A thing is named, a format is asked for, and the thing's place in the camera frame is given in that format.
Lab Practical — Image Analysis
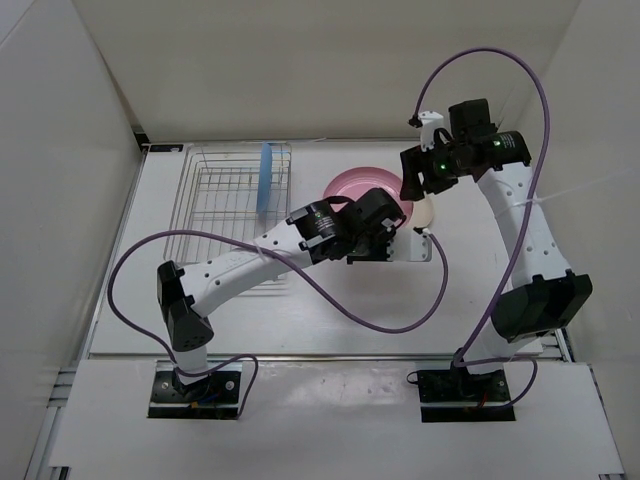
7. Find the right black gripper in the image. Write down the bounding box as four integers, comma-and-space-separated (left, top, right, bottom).
399, 138, 470, 203

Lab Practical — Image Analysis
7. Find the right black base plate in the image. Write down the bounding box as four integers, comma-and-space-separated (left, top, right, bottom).
406, 368, 516, 423

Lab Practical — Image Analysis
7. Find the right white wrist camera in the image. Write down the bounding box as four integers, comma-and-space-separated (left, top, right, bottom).
408, 110, 444, 151

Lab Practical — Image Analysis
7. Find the blue plate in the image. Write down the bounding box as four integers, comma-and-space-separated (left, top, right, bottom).
256, 142, 273, 215

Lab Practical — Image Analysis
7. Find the metal wire dish rack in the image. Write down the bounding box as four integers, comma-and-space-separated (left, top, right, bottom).
162, 142, 294, 269

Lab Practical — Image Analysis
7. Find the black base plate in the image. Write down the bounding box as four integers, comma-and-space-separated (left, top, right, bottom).
406, 368, 516, 423
147, 362, 242, 420

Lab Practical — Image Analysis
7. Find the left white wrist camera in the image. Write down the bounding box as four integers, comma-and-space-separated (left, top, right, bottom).
408, 227, 433, 262

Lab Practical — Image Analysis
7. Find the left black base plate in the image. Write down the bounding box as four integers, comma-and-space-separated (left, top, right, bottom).
147, 362, 242, 420

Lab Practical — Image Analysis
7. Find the pink plate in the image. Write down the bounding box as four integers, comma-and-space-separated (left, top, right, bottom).
323, 167, 413, 227

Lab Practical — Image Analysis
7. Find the cream plate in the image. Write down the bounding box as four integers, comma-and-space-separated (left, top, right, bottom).
408, 196, 435, 228

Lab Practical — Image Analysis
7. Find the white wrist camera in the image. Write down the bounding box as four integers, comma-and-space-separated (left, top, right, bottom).
408, 110, 444, 151
408, 227, 433, 262

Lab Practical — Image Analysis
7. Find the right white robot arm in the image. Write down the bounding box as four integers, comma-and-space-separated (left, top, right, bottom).
400, 99, 593, 400

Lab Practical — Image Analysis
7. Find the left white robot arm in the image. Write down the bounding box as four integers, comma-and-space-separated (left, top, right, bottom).
157, 188, 406, 400

